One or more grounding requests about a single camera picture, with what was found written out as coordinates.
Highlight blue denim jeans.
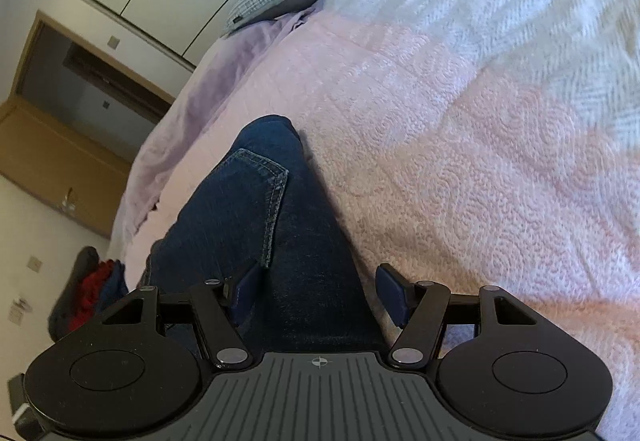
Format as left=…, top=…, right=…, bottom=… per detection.
left=142, top=115, right=401, bottom=357

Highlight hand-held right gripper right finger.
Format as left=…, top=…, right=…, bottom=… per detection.
left=375, top=263, right=541, bottom=368

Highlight wooden door frame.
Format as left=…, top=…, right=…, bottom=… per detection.
left=14, top=10, right=177, bottom=124

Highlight lavender bed sheet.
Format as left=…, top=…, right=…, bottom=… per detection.
left=110, top=6, right=318, bottom=242

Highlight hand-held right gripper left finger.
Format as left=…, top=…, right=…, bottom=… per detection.
left=100, top=262, right=263, bottom=369

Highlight wooden door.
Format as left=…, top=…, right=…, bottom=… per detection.
left=0, top=98, right=133, bottom=239

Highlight dark blue cloth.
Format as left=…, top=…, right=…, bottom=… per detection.
left=100, top=261, right=132, bottom=307

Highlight red cloth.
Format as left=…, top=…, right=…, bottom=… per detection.
left=80, top=259, right=117, bottom=319

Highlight pink quilted bedspread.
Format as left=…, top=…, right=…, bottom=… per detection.
left=110, top=11, right=640, bottom=441

